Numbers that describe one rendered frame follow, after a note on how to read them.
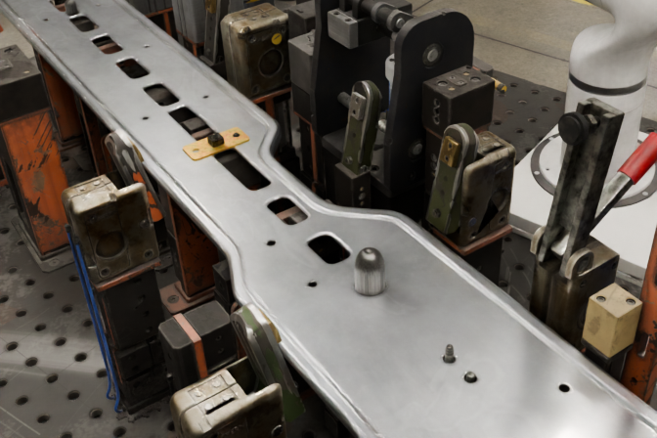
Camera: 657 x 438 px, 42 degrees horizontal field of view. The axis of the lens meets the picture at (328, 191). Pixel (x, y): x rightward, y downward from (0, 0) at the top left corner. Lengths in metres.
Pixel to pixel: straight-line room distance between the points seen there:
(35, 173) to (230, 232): 0.50
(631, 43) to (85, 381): 0.91
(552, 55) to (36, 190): 2.51
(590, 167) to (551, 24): 3.01
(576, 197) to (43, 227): 0.91
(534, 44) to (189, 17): 2.38
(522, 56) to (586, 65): 2.15
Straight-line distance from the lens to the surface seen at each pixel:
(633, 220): 1.45
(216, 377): 0.77
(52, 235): 1.48
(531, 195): 1.48
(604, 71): 1.37
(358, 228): 0.98
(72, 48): 1.46
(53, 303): 1.42
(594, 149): 0.80
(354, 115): 1.05
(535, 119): 1.77
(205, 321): 0.90
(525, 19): 3.84
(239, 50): 1.27
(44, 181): 1.42
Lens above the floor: 1.61
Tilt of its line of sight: 36 degrees down
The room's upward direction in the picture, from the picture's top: 3 degrees counter-clockwise
